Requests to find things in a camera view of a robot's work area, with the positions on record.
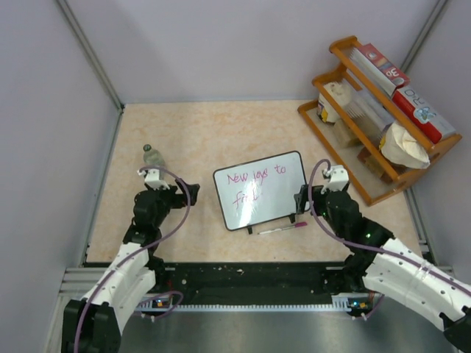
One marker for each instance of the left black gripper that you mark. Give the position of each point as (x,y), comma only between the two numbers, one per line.
(179,198)

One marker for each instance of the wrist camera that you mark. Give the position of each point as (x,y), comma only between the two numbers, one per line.
(153,178)
(337,179)

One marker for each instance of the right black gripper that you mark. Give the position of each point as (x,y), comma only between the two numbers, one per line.
(302,198)

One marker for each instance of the red box top shelf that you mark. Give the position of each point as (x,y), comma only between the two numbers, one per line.
(379,69)

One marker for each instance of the cream cloth bundle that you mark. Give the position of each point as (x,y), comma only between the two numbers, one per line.
(400,148)

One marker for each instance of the orange wooden shelf rack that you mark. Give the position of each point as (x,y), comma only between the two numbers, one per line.
(371,188)

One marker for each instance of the grey slotted cable duct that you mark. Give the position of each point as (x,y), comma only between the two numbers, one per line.
(337,304)

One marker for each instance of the magenta capped marker pen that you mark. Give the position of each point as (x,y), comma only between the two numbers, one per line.
(281,229)

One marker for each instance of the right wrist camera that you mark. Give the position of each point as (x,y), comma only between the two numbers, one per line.
(337,179)

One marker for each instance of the black framed whiteboard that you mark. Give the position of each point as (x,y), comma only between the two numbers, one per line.
(259,191)

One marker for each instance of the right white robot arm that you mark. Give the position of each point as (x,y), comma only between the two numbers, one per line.
(384,264)

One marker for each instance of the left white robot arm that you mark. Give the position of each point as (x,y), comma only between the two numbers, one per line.
(95,322)

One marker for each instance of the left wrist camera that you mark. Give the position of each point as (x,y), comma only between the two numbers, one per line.
(153,178)

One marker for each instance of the aluminium frame rail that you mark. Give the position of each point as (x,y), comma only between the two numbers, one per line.
(77,281)

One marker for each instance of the red white box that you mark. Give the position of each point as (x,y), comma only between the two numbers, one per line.
(422,114)

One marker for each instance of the beige block on shelf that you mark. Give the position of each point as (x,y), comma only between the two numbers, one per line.
(344,135)

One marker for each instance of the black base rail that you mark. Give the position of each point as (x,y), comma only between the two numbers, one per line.
(285,283)

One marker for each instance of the clear plastic bottle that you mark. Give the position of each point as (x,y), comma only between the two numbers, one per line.
(152,158)

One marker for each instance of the white yellow jar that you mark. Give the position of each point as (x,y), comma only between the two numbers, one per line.
(342,93)

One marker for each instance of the brown block lower shelf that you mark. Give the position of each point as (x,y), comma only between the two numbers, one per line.
(365,157)

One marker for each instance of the clear plastic container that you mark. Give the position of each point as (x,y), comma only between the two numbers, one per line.
(369,115)

